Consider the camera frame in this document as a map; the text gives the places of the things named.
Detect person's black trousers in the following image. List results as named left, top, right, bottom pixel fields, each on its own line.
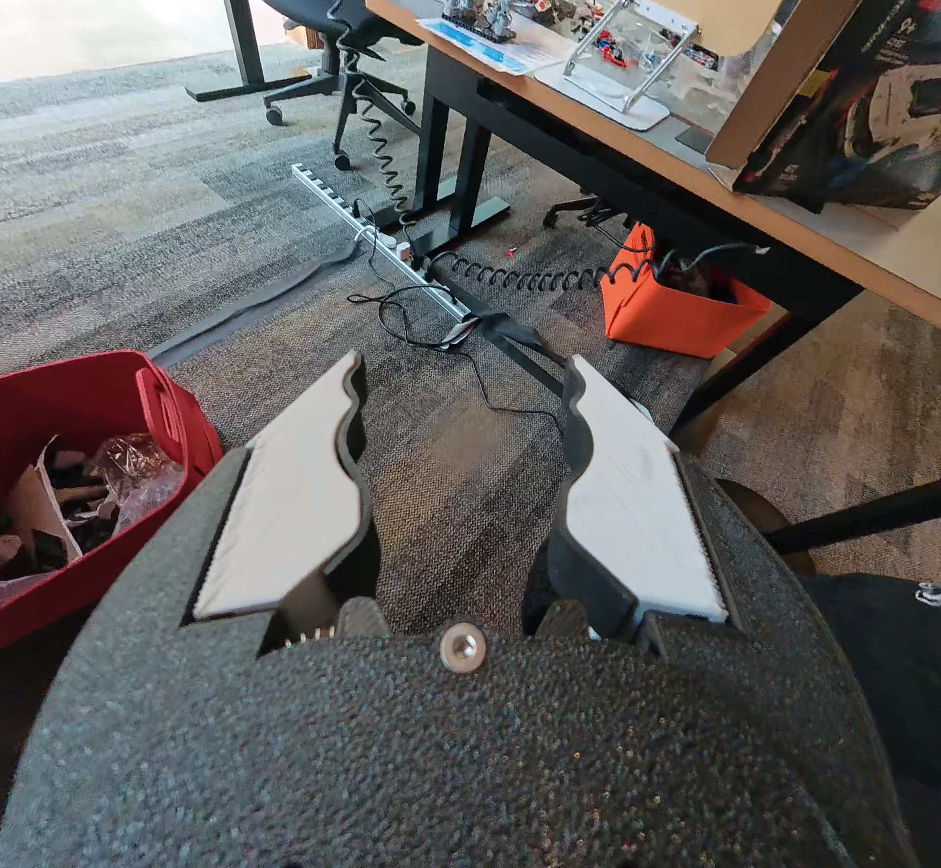
left=802, top=572, right=941, bottom=868

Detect black printed box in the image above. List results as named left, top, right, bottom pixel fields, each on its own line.
left=736, top=0, right=941, bottom=211

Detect orange fabric bin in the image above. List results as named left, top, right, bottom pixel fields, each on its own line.
left=599, top=222, right=774, bottom=359

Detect red plastic tub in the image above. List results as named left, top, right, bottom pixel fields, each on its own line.
left=0, top=351, right=226, bottom=649

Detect clear plastic bag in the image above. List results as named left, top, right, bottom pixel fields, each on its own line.
left=81, top=432, right=189, bottom=519

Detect black coiled cable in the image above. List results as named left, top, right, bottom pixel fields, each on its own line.
left=442, top=251, right=655, bottom=299
left=324, top=0, right=420, bottom=230

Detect wooden desk with black legs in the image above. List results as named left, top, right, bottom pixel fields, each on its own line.
left=365, top=0, right=941, bottom=435

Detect black table leg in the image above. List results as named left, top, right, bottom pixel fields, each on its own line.
left=184, top=0, right=317, bottom=102

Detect metal wire stand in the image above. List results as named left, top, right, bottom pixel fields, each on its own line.
left=564, top=0, right=699, bottom=112

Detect thin black cable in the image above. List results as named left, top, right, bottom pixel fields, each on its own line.
left=349, top=285, right=567, bottom=443

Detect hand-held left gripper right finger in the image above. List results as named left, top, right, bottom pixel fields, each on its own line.
left=525, top=356, right=732, bottom=644

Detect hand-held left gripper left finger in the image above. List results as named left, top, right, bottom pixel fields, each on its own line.
left=192, top=351, right=383, bottom=646

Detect black floor cable cover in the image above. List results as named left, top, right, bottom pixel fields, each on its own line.
left=148, top=241, right=369, bottom=365

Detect white long power strip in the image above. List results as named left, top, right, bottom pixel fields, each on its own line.
left=292, top=163, right=474, bottom=325

